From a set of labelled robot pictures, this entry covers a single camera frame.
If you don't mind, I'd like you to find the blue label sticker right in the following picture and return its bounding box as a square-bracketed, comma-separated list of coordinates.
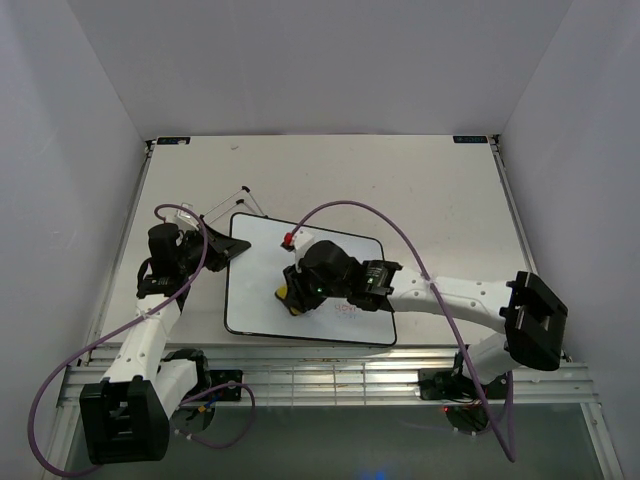
[452, 135, 489, 144]

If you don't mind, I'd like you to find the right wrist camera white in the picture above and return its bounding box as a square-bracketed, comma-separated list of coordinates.
[281, 229, 316, 270]

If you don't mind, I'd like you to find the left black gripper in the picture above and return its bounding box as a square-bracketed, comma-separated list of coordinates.
[178, 222, 251, 276]

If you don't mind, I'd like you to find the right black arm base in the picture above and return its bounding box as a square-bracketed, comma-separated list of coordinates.
[417, 369, 508, 402]

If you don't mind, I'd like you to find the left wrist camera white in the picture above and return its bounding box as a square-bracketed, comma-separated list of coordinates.
[167, 203, 199, 232]

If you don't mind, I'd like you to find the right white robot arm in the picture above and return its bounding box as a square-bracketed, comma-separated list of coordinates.
[275, 235, 568, 397]

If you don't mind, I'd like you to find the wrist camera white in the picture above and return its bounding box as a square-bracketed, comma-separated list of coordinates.
[167, 203, 199, 232]
[281, 229, 316, 270]

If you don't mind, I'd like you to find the white dry-erase whiteboard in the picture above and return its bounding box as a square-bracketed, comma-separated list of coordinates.
[224, 213, 397, 347]

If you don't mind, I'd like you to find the aluminium rail frame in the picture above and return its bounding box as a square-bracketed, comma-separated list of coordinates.
[39, 134, 626, 480]

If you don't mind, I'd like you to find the blue label sticker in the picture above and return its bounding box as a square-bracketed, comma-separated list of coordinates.
[156, 136, 191, 146]
[452, 135, 489, 144]

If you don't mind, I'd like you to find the blue label sticker left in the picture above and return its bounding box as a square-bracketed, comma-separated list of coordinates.
[156, 136, 191, 146]

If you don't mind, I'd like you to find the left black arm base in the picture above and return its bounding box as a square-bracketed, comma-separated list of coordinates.
[182, 369, 244, 404]

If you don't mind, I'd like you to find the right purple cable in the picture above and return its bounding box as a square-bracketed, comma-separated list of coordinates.
[292, 200, 517, 462]

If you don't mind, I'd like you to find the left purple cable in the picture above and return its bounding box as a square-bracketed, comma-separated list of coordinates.
[28, 202, 257, 475]

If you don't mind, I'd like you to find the black wire whiteboard stand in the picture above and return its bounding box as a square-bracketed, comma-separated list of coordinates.
[200, 185, 267, 224]

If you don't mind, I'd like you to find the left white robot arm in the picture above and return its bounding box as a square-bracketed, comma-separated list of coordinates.
[79, 213, 251, 465]

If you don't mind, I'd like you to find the yellow whiteboard eraser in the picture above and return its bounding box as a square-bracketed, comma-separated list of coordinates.
[274, 285, 305, 316]

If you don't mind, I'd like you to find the purple cable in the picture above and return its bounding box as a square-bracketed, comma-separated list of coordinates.
[28, 202, 257, 475]
[292, 200, 517, 462]

